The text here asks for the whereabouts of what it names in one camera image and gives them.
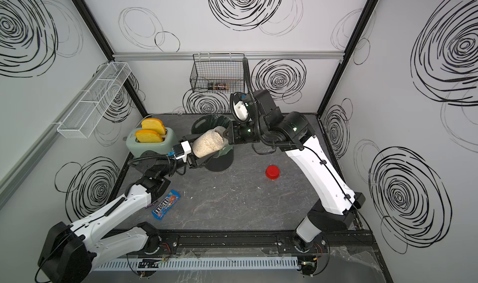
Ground white slotted cable duct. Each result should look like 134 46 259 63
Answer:
95 257 299 273

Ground green toaster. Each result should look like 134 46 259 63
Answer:
126 127 179 157

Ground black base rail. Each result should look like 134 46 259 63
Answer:
155 229 375 254

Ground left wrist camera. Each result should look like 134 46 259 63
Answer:
172 141 192 162

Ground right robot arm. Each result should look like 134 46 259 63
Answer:
226 90 365 253

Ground black wire wall basket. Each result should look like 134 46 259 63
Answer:
189 57 245 93

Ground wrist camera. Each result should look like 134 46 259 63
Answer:
233 101 249 122
172 141 192 162

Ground black corner frame post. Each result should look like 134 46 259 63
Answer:
316 0 379 118

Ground blue candy bag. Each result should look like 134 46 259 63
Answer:
152 190 180 220

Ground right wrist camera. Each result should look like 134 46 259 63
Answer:
233 101 249 122

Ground clear oatmeal jar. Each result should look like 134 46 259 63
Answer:
192 126 229 158

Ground yellow toast slice back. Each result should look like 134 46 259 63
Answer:
141 118 167 136

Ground yellow toast slice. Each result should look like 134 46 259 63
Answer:
134 129 164 143
141 118 167 136

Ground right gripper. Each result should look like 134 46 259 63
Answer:
223 119 269 142

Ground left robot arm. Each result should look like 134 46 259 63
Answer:
37 134 199 283

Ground black bin with green bag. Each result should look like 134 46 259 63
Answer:
191 114 234 172

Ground black left corner post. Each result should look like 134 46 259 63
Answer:
71 0 148 117

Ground yellow toast slice front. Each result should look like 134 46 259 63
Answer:
134 129 164 143

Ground red jar lid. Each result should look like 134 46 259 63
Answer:
265 165 280 180

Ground aluminium wall rail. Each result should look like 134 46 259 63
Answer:
113 51 344 61

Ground black corrugated right cable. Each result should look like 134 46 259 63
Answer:
241 57 292 147

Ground white wire wall shelf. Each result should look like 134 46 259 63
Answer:
57 62 131 139

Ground small jar in basket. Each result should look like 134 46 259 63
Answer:
207 82 230 91

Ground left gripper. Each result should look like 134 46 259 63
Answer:
159 135 216 180

